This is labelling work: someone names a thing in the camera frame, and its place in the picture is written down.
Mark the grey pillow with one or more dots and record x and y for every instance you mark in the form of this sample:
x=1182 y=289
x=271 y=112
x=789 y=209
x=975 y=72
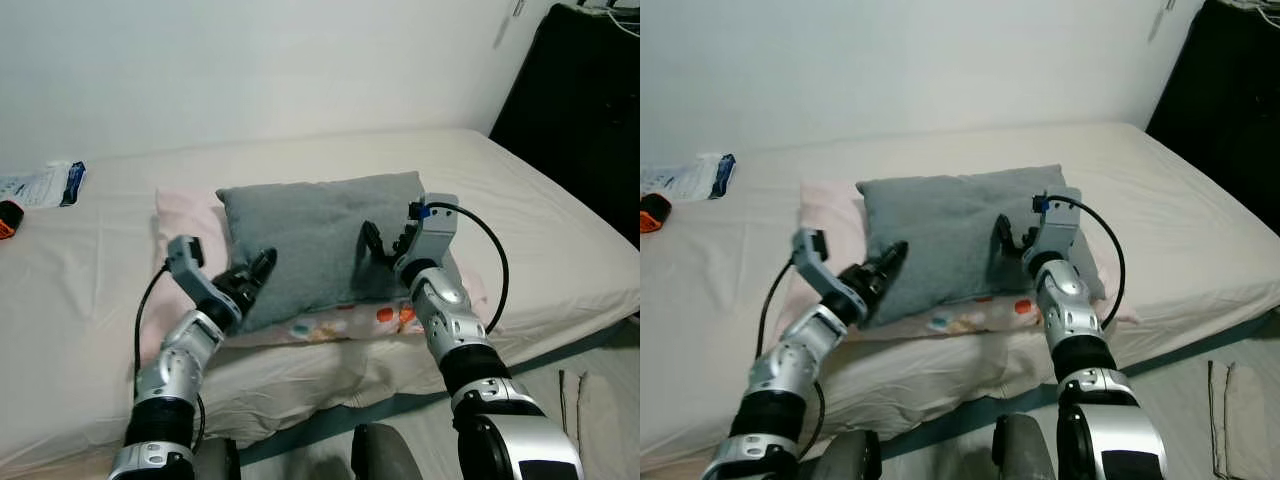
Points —
x=940 y=235
x=310 y=240

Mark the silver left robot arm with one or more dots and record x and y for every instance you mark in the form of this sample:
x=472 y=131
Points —
x=175 y=375
x=800 y=365

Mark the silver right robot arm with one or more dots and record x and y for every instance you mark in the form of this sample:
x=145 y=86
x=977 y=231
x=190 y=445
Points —
x=450 y=320
x=1070 y=310

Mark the pink patterned pillow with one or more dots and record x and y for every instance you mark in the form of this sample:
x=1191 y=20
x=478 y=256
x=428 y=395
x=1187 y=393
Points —
x=825 y=210
x=185 y=215

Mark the bed with cream sheet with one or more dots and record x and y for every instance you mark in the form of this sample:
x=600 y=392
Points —
x=1190 y=220
x=540 y=230

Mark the dark grey robot left leg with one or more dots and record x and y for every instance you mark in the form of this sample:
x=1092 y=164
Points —
x=850 y=458
x=218 y=462

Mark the white and blue package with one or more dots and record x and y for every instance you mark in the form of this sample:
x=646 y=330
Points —
x=690 y=178
x=40 y=185

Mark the tall black cabinet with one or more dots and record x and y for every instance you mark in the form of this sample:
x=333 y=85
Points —
x=1230 y=100
x=580 y=110

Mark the black and orange device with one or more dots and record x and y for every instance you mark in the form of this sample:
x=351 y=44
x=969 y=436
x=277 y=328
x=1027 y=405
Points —
x=653 y=214
x=9 y=220

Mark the beige folded bag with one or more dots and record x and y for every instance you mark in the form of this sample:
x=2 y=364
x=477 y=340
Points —
x=1240 y=410
x=592 y=410

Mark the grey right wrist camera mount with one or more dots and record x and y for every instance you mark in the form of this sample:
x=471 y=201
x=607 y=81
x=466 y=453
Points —
x=430 y=240
x=1058 y=235

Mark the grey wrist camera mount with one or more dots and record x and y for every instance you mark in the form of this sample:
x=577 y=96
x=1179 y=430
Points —
x=828 y=280
x=430 y=240
x=192 y=272
x=1058 y=235

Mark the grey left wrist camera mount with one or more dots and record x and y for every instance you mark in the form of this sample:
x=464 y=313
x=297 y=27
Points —
x=192 y=272
x=828 y=280

